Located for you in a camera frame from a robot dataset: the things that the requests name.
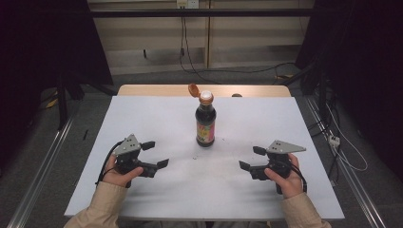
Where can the dark curtain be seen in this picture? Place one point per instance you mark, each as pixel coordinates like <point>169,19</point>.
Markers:
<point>38,47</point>
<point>364,63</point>

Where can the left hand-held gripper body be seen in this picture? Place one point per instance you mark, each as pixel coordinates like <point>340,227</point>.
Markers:
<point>128,148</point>

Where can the white wall socket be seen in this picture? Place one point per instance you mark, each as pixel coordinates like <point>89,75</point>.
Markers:
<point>187,3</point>

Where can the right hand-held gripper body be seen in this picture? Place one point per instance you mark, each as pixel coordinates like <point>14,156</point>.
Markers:
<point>282,147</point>

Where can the person's right hand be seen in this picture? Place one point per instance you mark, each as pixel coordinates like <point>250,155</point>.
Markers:
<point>290,185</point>

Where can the person's left hand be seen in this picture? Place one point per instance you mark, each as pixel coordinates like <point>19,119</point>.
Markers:
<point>118,179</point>

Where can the metal floor rail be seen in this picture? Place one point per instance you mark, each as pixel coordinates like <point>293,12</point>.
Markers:
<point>38,177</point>
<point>358,190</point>

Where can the white table board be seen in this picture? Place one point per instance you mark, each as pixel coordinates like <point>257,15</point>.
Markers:
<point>221,190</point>

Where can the dark round table grommet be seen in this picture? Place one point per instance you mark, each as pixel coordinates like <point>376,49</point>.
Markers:
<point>236,95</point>

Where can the small black floor item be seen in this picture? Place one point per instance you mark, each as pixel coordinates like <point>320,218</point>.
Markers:
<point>85,135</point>

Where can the black metal stand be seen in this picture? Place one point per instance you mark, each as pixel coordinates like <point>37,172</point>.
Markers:
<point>61,104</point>

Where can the wooden table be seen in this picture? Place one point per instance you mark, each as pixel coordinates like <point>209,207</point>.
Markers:
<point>158,90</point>

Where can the dark sauce bottle orange cap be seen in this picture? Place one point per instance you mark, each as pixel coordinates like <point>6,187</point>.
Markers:
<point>205,123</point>

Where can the black horizontal bar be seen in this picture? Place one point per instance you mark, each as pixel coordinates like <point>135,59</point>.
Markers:
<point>202,12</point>

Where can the white power strip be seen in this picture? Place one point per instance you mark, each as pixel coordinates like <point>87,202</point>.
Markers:
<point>334,140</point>

